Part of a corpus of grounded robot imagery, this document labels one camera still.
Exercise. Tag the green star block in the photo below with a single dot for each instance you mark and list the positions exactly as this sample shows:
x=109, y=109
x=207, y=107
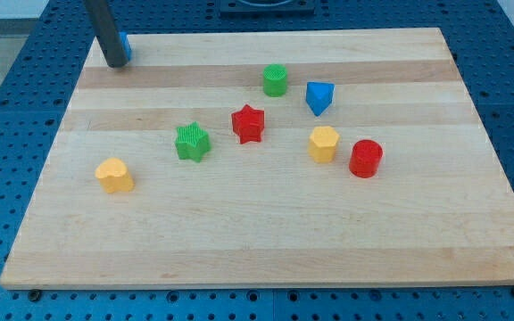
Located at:
x=192, y=142

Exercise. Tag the green cylinder block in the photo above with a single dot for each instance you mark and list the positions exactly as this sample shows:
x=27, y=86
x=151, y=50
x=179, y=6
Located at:
x=274, y=80

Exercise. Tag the yellow hexagon block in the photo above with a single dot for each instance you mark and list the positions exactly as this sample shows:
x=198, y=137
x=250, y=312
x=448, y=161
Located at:
x=323, y=142

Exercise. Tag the blue triangular prism block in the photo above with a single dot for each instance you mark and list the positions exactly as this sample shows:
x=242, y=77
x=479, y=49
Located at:
x=319, y=96

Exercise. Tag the grey cylindrical robot arm rod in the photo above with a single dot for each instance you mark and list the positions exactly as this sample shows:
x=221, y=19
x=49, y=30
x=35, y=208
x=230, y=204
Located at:
x=113, y=43

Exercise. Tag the light wooden board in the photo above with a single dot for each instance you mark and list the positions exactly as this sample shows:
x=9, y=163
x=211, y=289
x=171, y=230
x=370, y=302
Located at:
x=439, y=211

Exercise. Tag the blue block behind rod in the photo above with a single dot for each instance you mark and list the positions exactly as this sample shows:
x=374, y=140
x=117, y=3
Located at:
x=125, y=44

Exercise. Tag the red star block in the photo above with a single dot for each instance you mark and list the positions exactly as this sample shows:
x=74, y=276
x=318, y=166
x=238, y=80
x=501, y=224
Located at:
x=248, y=124

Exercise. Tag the yellow heart block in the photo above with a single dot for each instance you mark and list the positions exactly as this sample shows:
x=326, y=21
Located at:
x=113, y=176

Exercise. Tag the dark robot base mount plate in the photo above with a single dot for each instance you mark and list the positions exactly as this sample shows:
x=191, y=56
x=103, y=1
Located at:
x=235, y=7

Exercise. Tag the red cylinder block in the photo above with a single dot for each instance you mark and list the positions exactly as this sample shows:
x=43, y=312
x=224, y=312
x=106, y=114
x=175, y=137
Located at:
x=365, y=158

